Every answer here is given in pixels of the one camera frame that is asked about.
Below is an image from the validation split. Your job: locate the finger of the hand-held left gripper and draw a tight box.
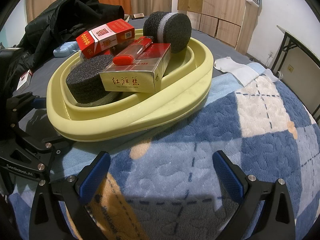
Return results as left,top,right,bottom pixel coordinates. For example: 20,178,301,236
4,93,47,137
14,134,74,168

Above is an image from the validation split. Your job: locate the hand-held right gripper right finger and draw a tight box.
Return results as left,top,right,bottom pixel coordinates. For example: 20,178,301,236
212,151,295,240

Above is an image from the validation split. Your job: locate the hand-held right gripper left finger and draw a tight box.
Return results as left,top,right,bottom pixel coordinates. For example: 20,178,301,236
29,151,112,240

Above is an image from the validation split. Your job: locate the black foam disc white band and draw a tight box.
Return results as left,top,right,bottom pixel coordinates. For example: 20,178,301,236
66,55,123,104
143,11,192,54

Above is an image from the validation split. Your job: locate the yellow plastic basin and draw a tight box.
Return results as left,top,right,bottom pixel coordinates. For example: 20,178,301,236
46,29,214,142

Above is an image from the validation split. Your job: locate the red lantern print cigarette box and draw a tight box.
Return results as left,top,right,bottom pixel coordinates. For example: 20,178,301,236
76,19,135,58

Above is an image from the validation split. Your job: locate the red gold cigarette box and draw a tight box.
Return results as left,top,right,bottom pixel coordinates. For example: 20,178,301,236
99,43,172,93

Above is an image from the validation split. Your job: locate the red lighter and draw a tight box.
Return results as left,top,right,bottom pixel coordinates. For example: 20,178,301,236
112,36,153,66

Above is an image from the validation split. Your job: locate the small red white cigarette pack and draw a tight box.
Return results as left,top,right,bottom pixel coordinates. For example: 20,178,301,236
17,69,33,90

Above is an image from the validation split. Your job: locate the blue checked blanket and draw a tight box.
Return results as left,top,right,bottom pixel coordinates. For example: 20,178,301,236
7,62,320,240

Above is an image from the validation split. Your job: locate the black jacket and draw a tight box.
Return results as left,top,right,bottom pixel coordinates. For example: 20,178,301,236
0,0,125,98

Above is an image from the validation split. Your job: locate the white cloth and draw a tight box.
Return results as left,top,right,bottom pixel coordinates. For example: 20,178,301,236
214,56,262,85

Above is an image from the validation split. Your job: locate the black folding table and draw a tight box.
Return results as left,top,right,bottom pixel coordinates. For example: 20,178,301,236
276,25,320,120

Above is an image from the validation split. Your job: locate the wooden wardrobe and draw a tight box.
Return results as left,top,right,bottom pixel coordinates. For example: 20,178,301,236
177,0,260,53

